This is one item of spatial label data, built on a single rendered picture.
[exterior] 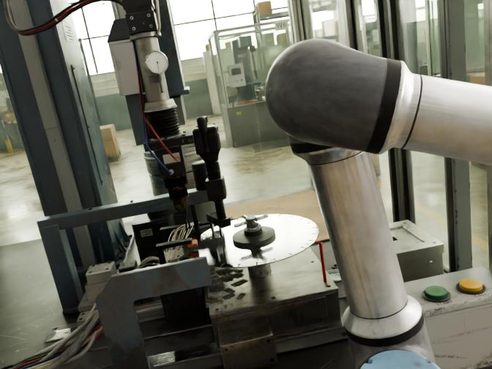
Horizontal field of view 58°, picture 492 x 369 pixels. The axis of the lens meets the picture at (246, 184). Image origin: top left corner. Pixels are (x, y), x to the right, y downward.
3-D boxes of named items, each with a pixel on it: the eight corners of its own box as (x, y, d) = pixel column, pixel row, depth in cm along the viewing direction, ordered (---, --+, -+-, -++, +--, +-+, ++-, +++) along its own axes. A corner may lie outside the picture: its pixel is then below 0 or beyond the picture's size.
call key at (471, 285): (474, 285, 87) (474, 276, 86) (487, 295, 83) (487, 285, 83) (455, 289, 87) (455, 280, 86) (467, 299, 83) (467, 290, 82)
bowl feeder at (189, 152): (228, 208, 207) (214, 132, 198) (234, 230, 177) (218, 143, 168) (162, 221, 205) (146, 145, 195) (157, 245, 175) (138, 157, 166)
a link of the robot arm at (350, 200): (366, 431, 64) (252, 56, 52) (360, 362, 78) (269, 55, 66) (454, 423, 60) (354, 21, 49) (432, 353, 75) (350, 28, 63)
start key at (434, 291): (440, 292, 86) (440, 283, 86) (452, 302, 83) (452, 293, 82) (421, 296, 86) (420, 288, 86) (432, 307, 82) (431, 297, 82)
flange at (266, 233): (224, 239, 115) (222, 230, 114) (258, 225, 120) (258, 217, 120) (248, 250, 106) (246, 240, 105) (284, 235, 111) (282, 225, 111)
